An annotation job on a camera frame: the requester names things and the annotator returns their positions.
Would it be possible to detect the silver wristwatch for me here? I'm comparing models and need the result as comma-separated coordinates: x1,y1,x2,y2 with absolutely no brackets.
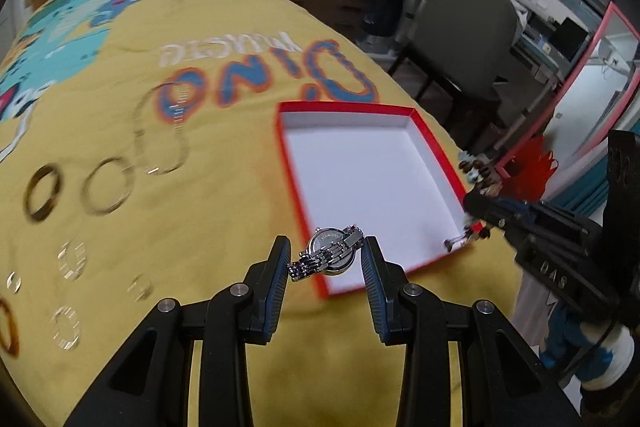
288,225,364,282

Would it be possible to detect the brown beaded bracelet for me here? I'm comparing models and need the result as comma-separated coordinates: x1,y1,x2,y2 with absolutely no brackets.
444,150,504,253

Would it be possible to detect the red bag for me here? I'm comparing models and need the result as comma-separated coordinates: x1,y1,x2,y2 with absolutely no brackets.
499,134,559,202

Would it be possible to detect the amber bangle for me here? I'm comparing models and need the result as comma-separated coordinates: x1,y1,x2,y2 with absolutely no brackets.
0,298,21,358

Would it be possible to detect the dark olive bangle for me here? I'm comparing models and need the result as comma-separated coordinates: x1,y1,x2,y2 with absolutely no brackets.
23,164,64,223

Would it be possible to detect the white desk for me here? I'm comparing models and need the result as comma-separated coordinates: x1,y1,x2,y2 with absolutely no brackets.
374,0,601,84

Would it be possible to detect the gold chain necklace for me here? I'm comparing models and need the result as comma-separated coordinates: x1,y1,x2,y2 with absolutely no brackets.
131,81,194,177

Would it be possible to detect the grey desk chair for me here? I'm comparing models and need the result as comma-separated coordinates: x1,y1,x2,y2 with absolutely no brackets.
387,0,518,130

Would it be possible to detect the red jewelry box tray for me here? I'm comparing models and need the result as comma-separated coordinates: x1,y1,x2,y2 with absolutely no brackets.
276,101,466,273

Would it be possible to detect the small silver ring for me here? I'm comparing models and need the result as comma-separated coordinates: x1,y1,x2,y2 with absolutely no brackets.
126,274,154,303

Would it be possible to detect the pink framed mirror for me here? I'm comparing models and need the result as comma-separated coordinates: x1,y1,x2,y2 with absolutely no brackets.
497,3,639,176

